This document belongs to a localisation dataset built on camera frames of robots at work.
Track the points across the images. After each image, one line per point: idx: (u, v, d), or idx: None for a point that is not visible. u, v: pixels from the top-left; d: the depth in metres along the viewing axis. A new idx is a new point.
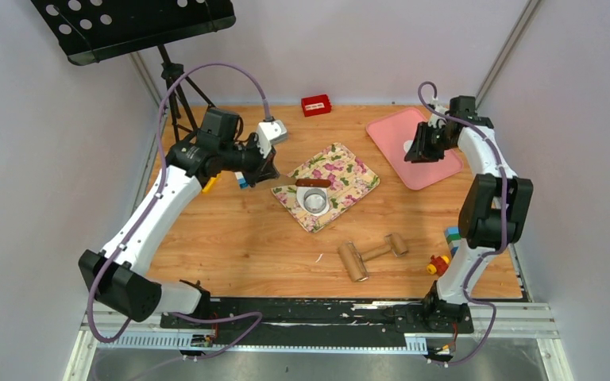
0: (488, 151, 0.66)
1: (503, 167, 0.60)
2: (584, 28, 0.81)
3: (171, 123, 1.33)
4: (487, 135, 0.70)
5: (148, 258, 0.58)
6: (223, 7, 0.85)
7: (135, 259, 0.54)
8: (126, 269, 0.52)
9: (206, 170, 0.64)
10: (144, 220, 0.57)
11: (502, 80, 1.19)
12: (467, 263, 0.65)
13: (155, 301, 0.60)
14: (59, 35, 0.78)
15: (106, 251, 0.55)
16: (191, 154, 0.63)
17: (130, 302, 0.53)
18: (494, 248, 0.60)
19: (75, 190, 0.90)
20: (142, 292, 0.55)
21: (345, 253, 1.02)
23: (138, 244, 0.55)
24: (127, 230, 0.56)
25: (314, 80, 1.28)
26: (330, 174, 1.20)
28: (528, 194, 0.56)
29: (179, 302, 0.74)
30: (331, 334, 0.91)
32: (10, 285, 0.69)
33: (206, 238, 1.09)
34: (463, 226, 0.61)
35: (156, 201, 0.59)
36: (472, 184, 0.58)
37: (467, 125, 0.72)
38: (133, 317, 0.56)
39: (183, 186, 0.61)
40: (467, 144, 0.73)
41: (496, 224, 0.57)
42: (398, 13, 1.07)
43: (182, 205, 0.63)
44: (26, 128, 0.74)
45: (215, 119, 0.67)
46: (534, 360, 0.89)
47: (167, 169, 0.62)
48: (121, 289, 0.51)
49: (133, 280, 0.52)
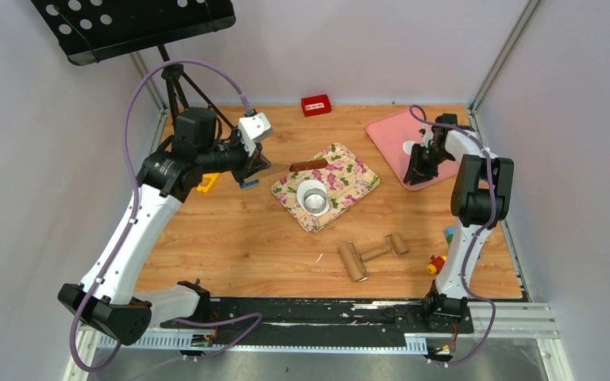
0: (471, 144, 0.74)
1: (487, 151, 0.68)
2: (584, 28, 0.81)
3: (171, 123, 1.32)
4: (469, 132, 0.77)
5: (131, 285, 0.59)
6: (223, 7, 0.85)
7: (113, 291, 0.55)
8: (105, 305, 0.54)
9: (183, 183, 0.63)
10: (121, 249, 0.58)
11: (502, 80, 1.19)
12: (462, 244, 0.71)
13: (146, 322, 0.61)
14: (59, 35, 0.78)
15: (85, 284, 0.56)
16: (165, 169, 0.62)
17: (116, 332, 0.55)
18: (484, 225, 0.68)
19: (75, 190, 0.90)
20: (127, 321, 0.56)
21: (345, 253, 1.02)
23: (116, 276, 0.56)
24: (105, 263, 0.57)
25: (314, 80, 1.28)
26: (330, 174, 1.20)
28: (510, 172, 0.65)
29: (175, 308, 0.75)
30: (331, 334, 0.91)
32: (9, 285, 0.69)
33: (206, 238, 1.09)
34: (455, 205, 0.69)
35: (131, 226, 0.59)
36: (461, 165, 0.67)
37: (452, 128, 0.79)
38: (126, 343, 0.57)
39: (156, 209, 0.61)
40: (454, 144, 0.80)
41: (485, 201, 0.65)
42: (398, 13, 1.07)
43: (161, 224, 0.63)
44: (26, 127, 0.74)
45: (187, 125, 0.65)
46: (534, 360, 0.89)
47: (141, 189, 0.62)
48: (102, 322, 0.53)
49: (113, 313, 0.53)
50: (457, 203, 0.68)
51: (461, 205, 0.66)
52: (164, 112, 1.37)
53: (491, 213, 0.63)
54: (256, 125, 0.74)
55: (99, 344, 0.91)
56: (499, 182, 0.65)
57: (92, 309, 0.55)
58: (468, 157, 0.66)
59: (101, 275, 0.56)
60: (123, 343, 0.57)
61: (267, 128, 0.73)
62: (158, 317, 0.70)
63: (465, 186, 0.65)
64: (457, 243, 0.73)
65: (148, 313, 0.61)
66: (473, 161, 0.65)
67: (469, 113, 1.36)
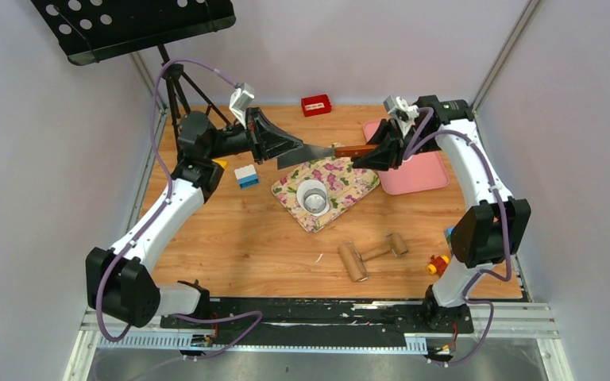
0: (476, 163, 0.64)
1: (497, 190, 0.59)
2: (584, 28, 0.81)
3: (171, 123, 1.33)
4: (472, 140, 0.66)
5: (155, 259, 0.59)
6: (223, 7, 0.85)
7: (144, 255, 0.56)
8: (134, 264, 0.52)
9: (210, 185, 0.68)
10: (155, 221, 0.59)
11: (502, 80, 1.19)
12: (465, 277, 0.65)
13: (152, 307, 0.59)
14: (59, 36, 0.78)
15: (114, 248, 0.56)
16: (197, 171, 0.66)
17: (132, 304, 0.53)
18: (492, 263, 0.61)
19: (74, 190, 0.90)
20: (146, 292, 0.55)
21: (345, 253, 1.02)
23: (148, 243, 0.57)
24: (137, 230, 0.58)
25: (314, 80, 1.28)
26: (330, 174, 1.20)
28: (526, 217, 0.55)
29: (178, 303, 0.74)
30: (331, 334, 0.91)
32: (9, 286, 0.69)
33: (206, 238, 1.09)
34: (461, 250, 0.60)
35: (165, 205, 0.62)
36: (470, 217, 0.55)
37: (446, 131, 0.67)
38: (133, 324, 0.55)
39: (190, 195, 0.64)
40: (449, 149, 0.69)
41: (497, 246, 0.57)
42: (397, 13, 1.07)
43: (188, 213, 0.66)
44: (25, 126, 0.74)
45: (189, 145, 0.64)
46: (534, 360, 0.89)
47: (175, 182, 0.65)
48: (129, 285, 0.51)
49: (141, 278, 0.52)
50: (463, 251, 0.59)
51: (469, 254, 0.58)
52: (164, 112, 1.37)
53: (506, 263, 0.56)
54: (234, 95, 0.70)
55: (99, 344, 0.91)
56: (512, 226, 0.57)
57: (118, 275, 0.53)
58: (478, 212, 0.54)
59: (135, 238, 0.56)
60: (131, 321, 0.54)
61: (244, 92, 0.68)
62: (163, 309, 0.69)
63: (474, 240, 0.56)
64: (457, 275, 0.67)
65: (156, 298, 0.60)
66: (486, 216, 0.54)
67: None
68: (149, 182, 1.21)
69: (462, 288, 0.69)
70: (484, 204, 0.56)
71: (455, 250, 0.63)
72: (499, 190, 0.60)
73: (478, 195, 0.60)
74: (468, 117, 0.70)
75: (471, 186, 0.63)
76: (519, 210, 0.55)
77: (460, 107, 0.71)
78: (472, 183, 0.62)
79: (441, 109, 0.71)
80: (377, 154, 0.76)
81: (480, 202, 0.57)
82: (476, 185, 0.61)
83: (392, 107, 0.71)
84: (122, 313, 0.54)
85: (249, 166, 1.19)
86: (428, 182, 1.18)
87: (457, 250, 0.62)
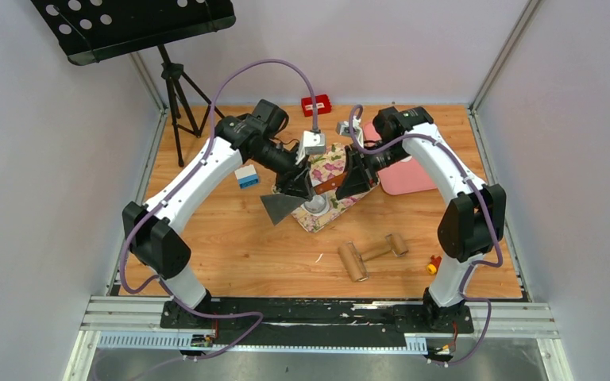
0: (445, 159, 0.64)
1: (471, 181, 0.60)
2: (584, 28, 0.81)
3: (171, 123, 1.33)
4: (437, 140, 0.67)
5: (185, 218, 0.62)
6: (224, 7, 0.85)
7: (174, 216, 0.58)
8: (163, 225, 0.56)
9: (249, 146, 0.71)
10: (189, 182, 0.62)
11: (502, 79, 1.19)
12: (460, 273, 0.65)
13: (183, 262, 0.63)
14: (59, 36, 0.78)
15: (148, 205, 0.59)
16: (237, 130, 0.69)
17: (162, 256, 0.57)
18: (483, 253, 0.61)
19: (75, 190, 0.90)
20: (176, 248, 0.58)
21: (345, 253, 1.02)
23: (179, 204, 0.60)
24: (171, 190, 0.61)
25: (314, 81, 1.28)
26: (330, 174, 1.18)
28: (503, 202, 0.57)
29: (187, 287, 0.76)
30: (331, 334, 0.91)
32: (10, 286, 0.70)
33: (206, 238, 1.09)
34: (449, 245, 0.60)
35: (200, 166, 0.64)
36: (453, 210, 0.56)
37: (411, 135, 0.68)
38: (164, 272, 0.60)
39: (225, 158, 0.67)
40: (418, 152, 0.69)
41: (484, 233, 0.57)
42: (396, 13, 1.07)
43: (222, 175, 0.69)
44: (25, 127, 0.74)
45: (267, 109, 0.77)
46: (534, 360, 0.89)
47: (215, 140, 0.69)
48: (158, 242, 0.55)
49: (169, 235, 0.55)
50: (453, 245, 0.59)
51: (459, 246, 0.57)
52: (164, 112, 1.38)
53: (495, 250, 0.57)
54: (312, 139, 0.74)
55: (99, 344, 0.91)
56: (494, 211, 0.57)
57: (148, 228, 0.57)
58: (457, 204, 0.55)
59: (167, 199, 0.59)
60: (161, 271, 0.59)
61: (322, 146, 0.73)
62: (178, 283, 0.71)
63: (461, 232, 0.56)
64: (452, 271, 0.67)
65: (188, 254, 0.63)
66: (468, 207, 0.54)
67: (469, 113, 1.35)
68: (149, 182, 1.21)
69: (458, 285, 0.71)
70: (463, 195, 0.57)
71: (444, 246, 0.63)
72: (472, 180, 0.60)
73: (454, 188, 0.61)
74: (428, 121, 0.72)
75: (445, 182, 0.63)
76: (495, 193, 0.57)
77: (419, 113, 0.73)
78: (445, 178, 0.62)
79: (402, 117, 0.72)
80: (349, 177, 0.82)
81: (458, 194, 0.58)
82: (449, 179, 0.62)
83: (341, 128, 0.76)
84: (154, 263, 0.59)
85: (249, 166, 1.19)
86: (428, 182, 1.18)
87: (446, 246, 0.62)
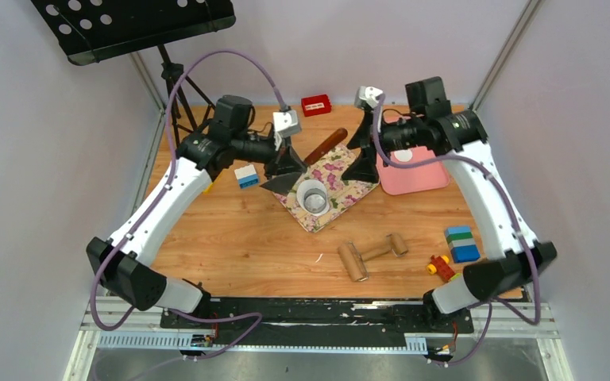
0: (496, 204, 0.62)
1: (523, 238, 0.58)
2: (584, 28, 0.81)
3: (171, 123, 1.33)
4: (490, 173, 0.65)
5: (156, 247, 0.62)
6: (223, 7, 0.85)
7: (141, 248, 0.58)
8: (131, 260, 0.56)
9: (217, 163, 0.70)
10: (153, 212, 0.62)
11: (502, 79, 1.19)
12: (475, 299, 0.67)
13: (159, 291, 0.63)
14: (59, 36, 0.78)
15: (113, 240, 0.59)
16: (202, 148, 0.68)
17: (134, 292, 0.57)
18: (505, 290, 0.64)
19: (74, 190, 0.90)
20: (148, 282, 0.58)
21: (346, 253, 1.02)
23: (145, 235, 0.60)
24: (135, 221, 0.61)
25: (314, 80, 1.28)
26: (330, 174, 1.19)
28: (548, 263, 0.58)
29: (179, 299, 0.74)
30: (331, 334, 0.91)
32: (11, 285, 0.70)
33: (206, 238, 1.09)
34: (475, 285, 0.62)
35: (165, 191, 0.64)
36: (498, 275, 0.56)
37: (464, 160, 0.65)
38: (139, 306, 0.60)
39: (191, 179, 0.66)
40: (463, 178, 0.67)
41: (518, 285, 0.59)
42: (396, 13, 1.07)
43: (191, 195, 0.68)
44: (25, 127, 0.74)
45: (227, 110, 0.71)
46: (534, 360, 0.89)
47: (179, 160, 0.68)
48: (126, 279, 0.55)
49: (137, 270, 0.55)
50: (481, 290, 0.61)
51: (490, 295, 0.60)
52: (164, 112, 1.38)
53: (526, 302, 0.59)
54: (283, 120, 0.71)
55: (99, 344, 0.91)
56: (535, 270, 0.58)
57: (114, 264, 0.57)
58: (504, 267, 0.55)
59: (132, 232, 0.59)
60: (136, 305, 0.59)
61: (294, 125, 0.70)
62: (166, 301, 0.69)
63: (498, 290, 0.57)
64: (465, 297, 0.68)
65: (162, 284, 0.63)
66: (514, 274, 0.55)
67: None
68: (149, 182, 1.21)
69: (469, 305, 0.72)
70: (511, 257, 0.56)
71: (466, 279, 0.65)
72: (523, 236, 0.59)
73: (501, 243, 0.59)
74: (480, 139, 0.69)
75: (492, 228, 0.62)
76: (546, 255, 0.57)
77: (471, 126, 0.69)
78: (495, 228, 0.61)
79: (449, 125, 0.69)
80: None
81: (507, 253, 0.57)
82: (498, 230, 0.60)
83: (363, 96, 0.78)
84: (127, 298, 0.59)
85: (249, 167, 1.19)
86: (428, 182, 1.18)
87: (471, 284, 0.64)
